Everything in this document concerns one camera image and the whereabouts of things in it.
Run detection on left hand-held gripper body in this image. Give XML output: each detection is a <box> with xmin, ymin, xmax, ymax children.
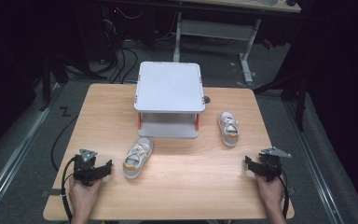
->
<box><xmin>73</xmin><ymin>148</ymin><xmax>107</xmax><ymax>188</ymax></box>

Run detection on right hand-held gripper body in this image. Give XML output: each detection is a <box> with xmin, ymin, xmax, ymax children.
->
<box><xmin>256</xmin><ymin>147</ymin><xmax>293</xmax><ymax>183</ymax></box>

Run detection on white sneaker with yellow heel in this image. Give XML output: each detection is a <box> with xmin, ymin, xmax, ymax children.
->
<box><xmin>217</xmin><ymin>111</ymin><xmax>241</xmax><ymax>148</ymax></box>
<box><xmin>122</xmin><ymin>136</ymin><xmax>154</xmax><ymax>180</ymax></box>

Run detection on white shoe rack orange legs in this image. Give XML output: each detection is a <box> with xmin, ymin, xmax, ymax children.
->
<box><xmin>133</xmin><ymin>61</ymin><xmax>206</xmax><ymax>139</ymax></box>

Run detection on person's left hand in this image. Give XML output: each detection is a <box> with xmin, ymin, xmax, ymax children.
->
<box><xmin>68</xmin><ymin>176</ymin><xmax>103</xmax><ymax>216</ymax></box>

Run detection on person's right hand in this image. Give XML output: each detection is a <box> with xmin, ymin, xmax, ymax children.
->
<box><xmin>255</xmin><ymin>173</ymin><xmax>285</xmax><ymax>213</ymax></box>

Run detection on grey tape strip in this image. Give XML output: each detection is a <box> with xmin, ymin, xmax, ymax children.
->
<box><xmin>40</xmin><ymin>188</ymin><xmax>62</xmax><ymax>198</ymax></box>

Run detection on black metal stand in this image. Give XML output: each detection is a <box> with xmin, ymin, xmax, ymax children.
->
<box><xmin>38</xmin><ymin>54</ymin><xmax>71</xmax><ymax>112</ymax></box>

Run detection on dark computer tower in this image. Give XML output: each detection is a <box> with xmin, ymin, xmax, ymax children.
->
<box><xmin>76</xmin><ymin>4</ymin><xmax>124</xmax><ymax>63</ymax></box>

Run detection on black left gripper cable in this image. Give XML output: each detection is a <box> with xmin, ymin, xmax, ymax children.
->
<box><xmin>61</xmin><ymin>156</ymin><xmax>77</xmax><ymax>224</ymax></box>

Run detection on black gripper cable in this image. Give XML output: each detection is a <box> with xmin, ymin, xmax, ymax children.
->
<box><xmin>278</xmin><ymin>174</ymin><xmax>291</xmax><ymax>219</ymax></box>
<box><xmin>61</xmin><ymin>156</ymin><xmax>77</xmax><ymax>224</ymax></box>

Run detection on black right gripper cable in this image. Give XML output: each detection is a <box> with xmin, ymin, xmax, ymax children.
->
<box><xmin>278</xmin><ymin>174</ymin><xmax>291</xmax><ymax>219</ymax></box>

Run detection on black floor cable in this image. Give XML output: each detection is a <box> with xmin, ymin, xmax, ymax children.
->
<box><xmin>49</xmin><ymin>114</ymin><xmax>79</xmax><ymax>172</ymax></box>

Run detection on metal floor rail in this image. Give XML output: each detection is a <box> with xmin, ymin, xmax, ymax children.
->
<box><xmin>0</xmin><ymin>83</ymin><xmax>62</xmax><ymax>220</ymax></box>
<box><xmin>282</xmin><ymin>98</ymin><xmax>347</xmax><ymax>224</ymax></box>

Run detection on bundle of black cables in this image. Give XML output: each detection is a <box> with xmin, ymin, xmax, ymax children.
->
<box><xmin>96</xmin><ymin>38</ymin><xmax>140</xmax><ymax>85</ymax></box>

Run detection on wooden desk with white frame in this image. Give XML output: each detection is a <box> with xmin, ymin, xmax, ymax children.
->
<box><xmin>171</xmin><ymin>0</ymin><xmax>302</xmax><ymax>86</ymax></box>

